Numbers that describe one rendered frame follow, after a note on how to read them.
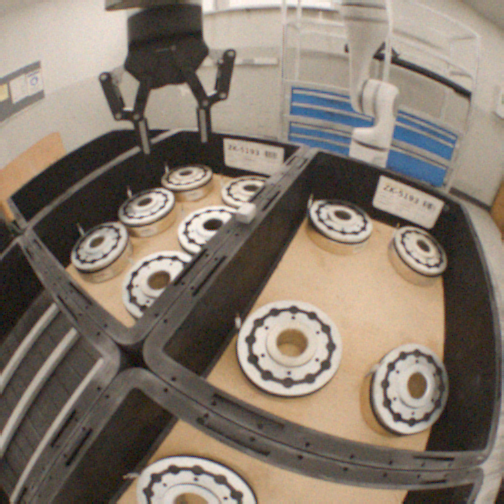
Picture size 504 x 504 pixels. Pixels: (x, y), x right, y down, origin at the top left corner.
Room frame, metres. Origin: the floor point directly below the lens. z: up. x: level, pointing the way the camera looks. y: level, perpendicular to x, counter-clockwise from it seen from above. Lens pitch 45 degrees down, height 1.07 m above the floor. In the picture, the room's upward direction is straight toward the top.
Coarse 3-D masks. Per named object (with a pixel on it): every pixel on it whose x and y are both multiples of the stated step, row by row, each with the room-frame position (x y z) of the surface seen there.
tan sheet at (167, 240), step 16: (192, 208) 0.35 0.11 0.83; (176, 224) 0.30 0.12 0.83; (144, 240) 0.26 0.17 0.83; (160, 240) 0.26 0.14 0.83; (176, 240) 0.26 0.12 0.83; (144, 256) 0.23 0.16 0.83; (96, 288) 0.17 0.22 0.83; (112, 288) 0.17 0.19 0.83; (112, 304) 0.14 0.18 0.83; (128, 320) 0.12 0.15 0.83
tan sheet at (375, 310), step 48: (384, 240) 0.27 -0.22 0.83; (288, 288) 0.18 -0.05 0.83; (336, 288) 0.17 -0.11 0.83; (384, 288) 0.17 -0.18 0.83; (432, 288) 0.16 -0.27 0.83; (384, 336) 0.10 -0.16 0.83; (432, 336) 0.08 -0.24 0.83; (240, 384) 0.06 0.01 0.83; (336, 384) 0.05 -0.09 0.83; (336, 432) 0.00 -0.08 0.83
